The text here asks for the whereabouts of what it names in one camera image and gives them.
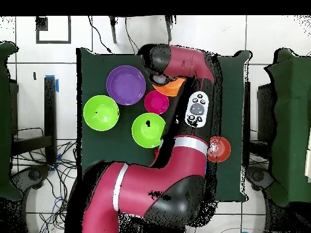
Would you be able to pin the green bowl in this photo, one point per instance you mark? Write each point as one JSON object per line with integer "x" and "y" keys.
{"x": 101, "y": 119}
{"x": 148, "y": 136}

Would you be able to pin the small pink-red bowl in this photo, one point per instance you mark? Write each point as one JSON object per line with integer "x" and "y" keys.
{"x": 156, "y": 102}

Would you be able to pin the large yellow-orange bowl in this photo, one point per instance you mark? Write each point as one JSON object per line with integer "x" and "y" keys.
{"x": 170, "y": 89}

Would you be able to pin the purple bowl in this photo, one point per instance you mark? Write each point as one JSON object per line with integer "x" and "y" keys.
{"x": 125, "y": 85}

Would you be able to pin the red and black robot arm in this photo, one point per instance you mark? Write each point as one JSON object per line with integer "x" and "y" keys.
{"x": 145, "y": 184}

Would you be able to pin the dark green table cloth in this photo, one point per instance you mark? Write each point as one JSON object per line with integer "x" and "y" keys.
{"x": 97, "y": 145}

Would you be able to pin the small orange bowl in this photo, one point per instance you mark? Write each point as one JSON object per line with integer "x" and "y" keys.
{"x": 222, "y": 153}

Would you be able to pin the black metal beam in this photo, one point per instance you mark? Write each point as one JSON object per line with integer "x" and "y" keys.
{"x": 247, "y": 121}

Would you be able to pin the black stand leg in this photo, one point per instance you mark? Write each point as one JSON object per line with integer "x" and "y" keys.
{"x": 113, "y": 29}
{"x": 169, "y": 26}

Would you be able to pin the green cloth side table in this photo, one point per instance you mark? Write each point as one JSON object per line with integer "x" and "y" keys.
{"x": 291, "y": 121}
{"x": 6, "y": 121}

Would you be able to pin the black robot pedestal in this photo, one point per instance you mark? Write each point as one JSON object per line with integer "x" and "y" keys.
{"x": 155, "y": 228}

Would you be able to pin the black metal frame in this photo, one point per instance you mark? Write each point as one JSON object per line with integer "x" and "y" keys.
{"x": 49, "y": 109}

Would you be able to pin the black square frame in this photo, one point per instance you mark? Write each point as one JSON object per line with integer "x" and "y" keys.
{"x": 69, "y": 29}

